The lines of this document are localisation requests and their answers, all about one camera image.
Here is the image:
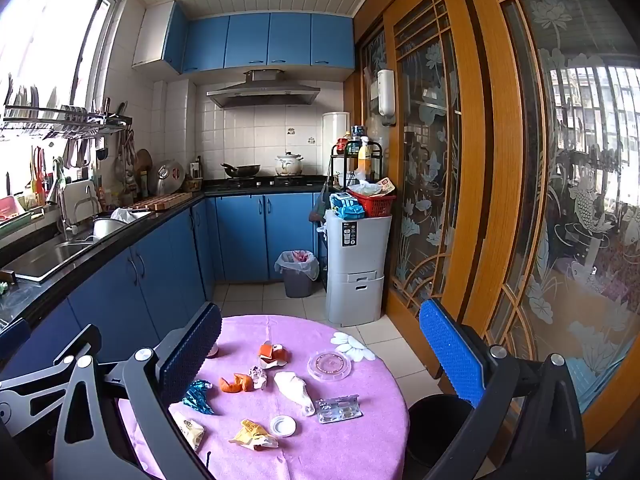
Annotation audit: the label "steel kitchen sink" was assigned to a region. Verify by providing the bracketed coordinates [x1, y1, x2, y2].
[0, 237, 96, 281]

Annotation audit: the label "blue base cabinets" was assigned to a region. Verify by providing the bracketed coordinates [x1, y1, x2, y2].
[0, 192, 328, 381]

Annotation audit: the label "metal bowl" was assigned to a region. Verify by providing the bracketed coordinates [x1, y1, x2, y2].
[91, 217, 126, 240]

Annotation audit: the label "steel faucet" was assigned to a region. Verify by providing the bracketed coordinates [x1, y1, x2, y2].
[52, 157, 76, 241]

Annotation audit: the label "yellow spray bottle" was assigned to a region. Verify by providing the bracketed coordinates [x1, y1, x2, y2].
[357, 136, 375, 181]

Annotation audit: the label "grey bin with plastic liner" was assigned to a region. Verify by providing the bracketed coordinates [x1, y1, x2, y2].
[275, 249, 320, 298]

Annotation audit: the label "white plastic bag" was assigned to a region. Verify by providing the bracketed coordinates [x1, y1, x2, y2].
[273, 371, 316, 417]

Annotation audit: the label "black wok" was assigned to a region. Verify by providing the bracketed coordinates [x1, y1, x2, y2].
[221, 162, 262, 180]

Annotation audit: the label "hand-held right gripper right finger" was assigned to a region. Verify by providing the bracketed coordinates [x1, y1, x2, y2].
[419, 298, 587, 480]

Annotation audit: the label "blue foil wrapper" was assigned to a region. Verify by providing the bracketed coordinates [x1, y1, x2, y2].
[181, 379, 215, 416]

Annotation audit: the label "steel range hood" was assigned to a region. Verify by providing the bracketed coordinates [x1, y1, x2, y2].
[206, 70, 321, 109]

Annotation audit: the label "orange and white paper wrapper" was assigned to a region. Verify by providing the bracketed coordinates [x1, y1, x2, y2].
[257, 341, 292, 370]

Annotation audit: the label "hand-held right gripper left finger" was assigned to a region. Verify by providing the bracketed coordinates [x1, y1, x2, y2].
[52, 302, 224, 480]

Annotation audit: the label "silver pot lid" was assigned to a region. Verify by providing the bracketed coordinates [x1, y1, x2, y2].
[150, 159, 187, 197]

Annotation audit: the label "white cooking pot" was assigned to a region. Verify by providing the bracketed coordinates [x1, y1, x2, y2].
[274, 151, 304, 177]

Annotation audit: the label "wooden cutting board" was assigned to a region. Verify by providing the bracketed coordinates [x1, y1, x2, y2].
[131, 192, 193, 211]

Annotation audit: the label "kitchen window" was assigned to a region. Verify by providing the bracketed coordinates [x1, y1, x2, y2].
[0, 0, 126, 126]

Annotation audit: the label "hanging mesh bag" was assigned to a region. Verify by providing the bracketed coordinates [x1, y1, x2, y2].
[309, 180, 332, 223]

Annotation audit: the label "black metal shelf rack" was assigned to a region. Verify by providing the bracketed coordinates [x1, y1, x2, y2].
[327, 142, 383, 196]

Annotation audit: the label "purple tablecloth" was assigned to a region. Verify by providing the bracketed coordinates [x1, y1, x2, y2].
[117, 315, 411, 480]

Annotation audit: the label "yellow snack wrapper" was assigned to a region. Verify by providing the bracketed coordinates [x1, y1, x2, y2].
[229, 419, 280, 450]

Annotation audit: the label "white wall dispenser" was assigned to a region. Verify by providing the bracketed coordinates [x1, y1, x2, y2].
[376, 69, 397, 127]

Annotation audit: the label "blue packets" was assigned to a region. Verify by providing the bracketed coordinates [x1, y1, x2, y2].
[330, 192, 366, 220]

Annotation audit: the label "pink plastic container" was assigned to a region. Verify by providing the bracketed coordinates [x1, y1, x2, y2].
[0, 196, 28, 221]

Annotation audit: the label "orange peel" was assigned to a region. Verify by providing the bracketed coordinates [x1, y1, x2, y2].
[220, 372, 255, 394]

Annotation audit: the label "metal dish rack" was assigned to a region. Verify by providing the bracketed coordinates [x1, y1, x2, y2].
[0, 102, 133, 141]

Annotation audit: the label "silver blister pack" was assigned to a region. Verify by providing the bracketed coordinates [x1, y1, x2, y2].
[316, 394, 363, 424]

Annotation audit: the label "black waste bin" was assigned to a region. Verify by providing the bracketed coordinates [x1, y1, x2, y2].
[406, 394, 476, 480]

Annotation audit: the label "clear plastic lid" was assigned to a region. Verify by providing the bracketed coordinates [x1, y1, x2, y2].
[306, 350, 352, 380]

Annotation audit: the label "white cylindrical appliance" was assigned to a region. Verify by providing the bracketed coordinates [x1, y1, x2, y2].
[322, 111, 351, 181]

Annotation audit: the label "blue wall cabinets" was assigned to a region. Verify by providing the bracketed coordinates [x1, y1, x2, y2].
[132, 0, 356, 81]

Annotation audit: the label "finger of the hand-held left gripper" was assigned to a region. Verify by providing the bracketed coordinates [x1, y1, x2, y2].
[0, 318, 32, 358]
[0, 325, 101, 431]

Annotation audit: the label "white snack packet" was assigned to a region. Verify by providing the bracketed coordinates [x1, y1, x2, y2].
[170, 411, 206, 452]

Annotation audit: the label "wooden frosted glass sliding door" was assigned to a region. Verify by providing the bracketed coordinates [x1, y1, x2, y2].
[382, 0, 481, 318]
[457, 0, 640, 461]

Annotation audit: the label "red plastic basket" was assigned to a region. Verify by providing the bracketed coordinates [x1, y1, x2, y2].
[347, 187, 396, 218]

